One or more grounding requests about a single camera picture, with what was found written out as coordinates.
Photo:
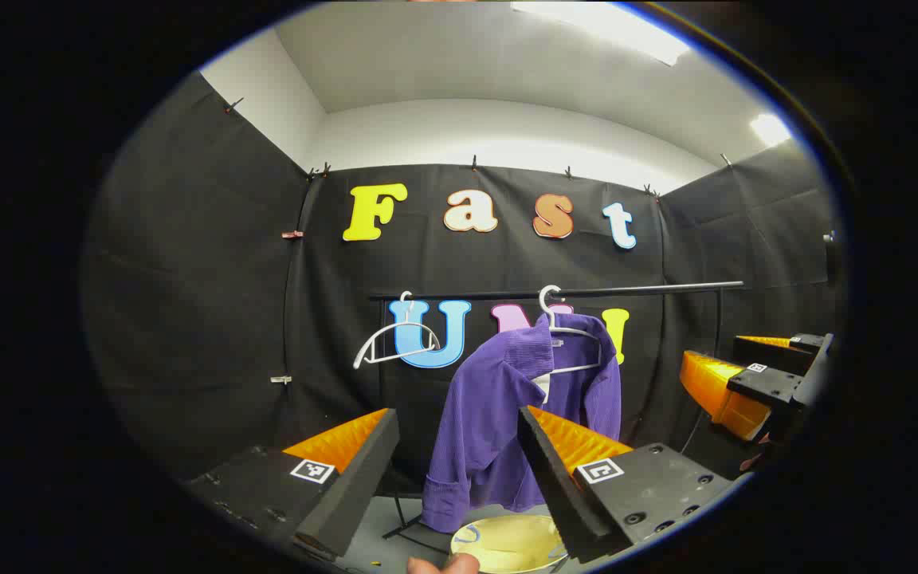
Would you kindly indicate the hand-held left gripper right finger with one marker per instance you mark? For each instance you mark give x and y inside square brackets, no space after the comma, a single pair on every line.
[559,486]

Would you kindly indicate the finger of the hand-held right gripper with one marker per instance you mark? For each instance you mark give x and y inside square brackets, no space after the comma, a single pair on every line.
[766,384]
[778,352]

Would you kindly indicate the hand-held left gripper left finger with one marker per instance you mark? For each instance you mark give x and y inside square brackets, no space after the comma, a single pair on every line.
[351,494]

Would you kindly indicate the black metal clothes rack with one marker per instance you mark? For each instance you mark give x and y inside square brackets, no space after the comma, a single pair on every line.
[650,288]

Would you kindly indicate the white plastic clothes hanger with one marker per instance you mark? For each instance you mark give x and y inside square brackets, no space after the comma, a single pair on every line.
[395,328]
[545,307]

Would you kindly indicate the small ceiling light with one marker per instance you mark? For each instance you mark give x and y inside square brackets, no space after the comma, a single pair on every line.
[770,129]

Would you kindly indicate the black backdrop cloth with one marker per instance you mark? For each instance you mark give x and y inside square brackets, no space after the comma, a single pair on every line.
[204,319]

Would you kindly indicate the long ceiling light panel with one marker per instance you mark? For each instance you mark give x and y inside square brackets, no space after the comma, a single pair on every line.
[610,28]

